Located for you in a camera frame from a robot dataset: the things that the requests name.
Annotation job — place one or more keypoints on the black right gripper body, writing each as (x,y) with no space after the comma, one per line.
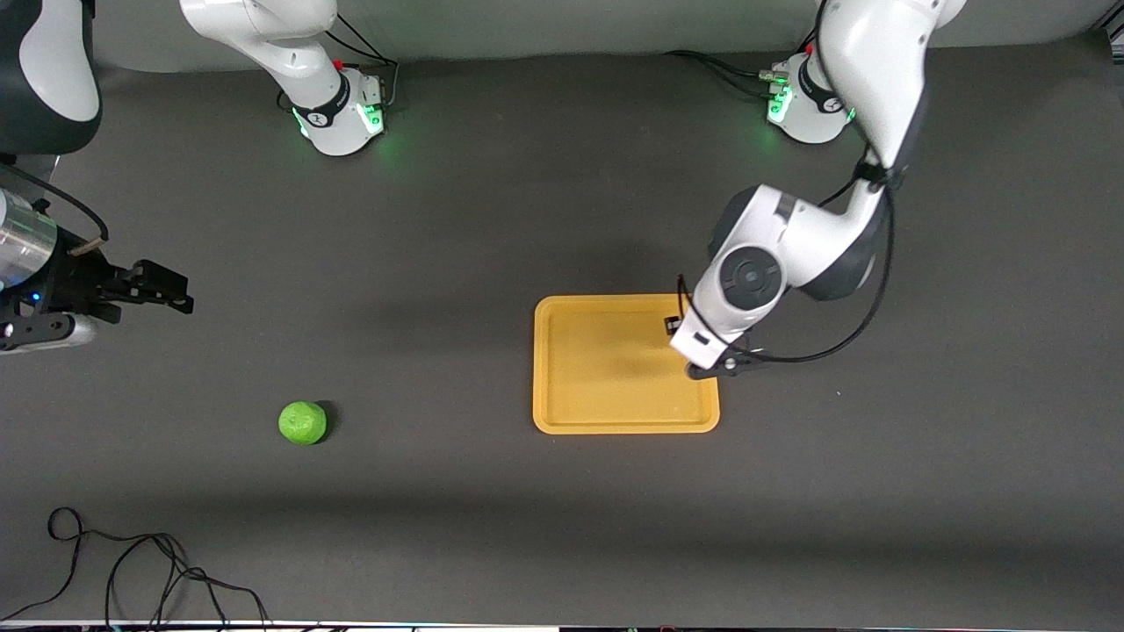
(77,279)

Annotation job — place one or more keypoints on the green apple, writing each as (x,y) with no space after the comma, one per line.
(303,423)

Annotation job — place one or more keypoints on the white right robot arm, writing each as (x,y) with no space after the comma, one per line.
(290,53)

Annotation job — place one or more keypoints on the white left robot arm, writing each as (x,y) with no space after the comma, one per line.
(869,70)

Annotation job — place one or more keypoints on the yellow plastic tray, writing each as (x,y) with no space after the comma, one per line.
(606,386)

